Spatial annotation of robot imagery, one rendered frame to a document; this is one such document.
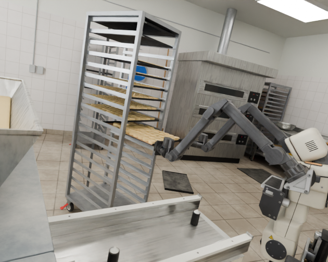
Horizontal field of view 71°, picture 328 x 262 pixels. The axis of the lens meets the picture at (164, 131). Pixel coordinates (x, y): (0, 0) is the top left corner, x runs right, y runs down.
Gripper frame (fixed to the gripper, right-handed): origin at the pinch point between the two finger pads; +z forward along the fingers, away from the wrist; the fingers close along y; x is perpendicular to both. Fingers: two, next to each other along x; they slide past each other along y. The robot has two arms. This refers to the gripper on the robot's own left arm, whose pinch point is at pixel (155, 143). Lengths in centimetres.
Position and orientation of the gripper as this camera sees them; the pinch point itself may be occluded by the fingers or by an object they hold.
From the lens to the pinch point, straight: 163.6
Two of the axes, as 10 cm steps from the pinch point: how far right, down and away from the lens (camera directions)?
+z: -3.7, -2.7, 8.9
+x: -9.1, -0.9, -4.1
